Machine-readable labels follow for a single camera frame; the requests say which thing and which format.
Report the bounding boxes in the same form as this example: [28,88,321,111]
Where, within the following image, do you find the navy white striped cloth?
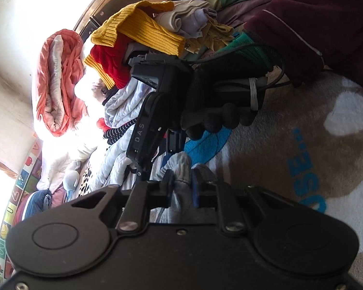
[103,122,136,145]

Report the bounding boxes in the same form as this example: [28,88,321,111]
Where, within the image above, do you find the white plush toy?
[62,160,88,191]

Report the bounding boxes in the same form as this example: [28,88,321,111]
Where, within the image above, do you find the colourful alphabet foam panel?
[0,133,41,284]

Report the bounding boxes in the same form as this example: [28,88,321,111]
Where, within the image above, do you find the person's right hand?
[180,47,276,141]

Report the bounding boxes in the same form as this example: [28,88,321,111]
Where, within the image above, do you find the yellow knit sweater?
[84,0,186,89]

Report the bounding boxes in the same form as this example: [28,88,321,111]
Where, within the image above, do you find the pale yellow printed cloth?
[184,21,235,53]

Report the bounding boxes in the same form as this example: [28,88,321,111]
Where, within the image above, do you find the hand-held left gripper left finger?
[69,169,174,234]

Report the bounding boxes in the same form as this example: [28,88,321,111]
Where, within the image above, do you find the grey pants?
[157,151,218,224]

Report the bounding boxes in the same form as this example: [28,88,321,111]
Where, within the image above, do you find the white quilted blanket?
[36,81,170,194]

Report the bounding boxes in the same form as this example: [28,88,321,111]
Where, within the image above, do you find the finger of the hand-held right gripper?
[165,128,188,160]

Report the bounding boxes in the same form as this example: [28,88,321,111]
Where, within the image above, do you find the beige folded clothes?
[154,0,218,40]

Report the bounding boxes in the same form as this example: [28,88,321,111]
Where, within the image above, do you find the red knit sweater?
[90,32,134,89]

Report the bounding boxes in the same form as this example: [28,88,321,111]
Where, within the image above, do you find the coral pink quilt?
[36,29,88,137]

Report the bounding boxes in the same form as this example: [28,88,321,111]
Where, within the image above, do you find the cartoon mouse printed blanket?
[67,66,363,281]

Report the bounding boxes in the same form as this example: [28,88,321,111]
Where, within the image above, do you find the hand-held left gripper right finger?
[191,168,293,236]

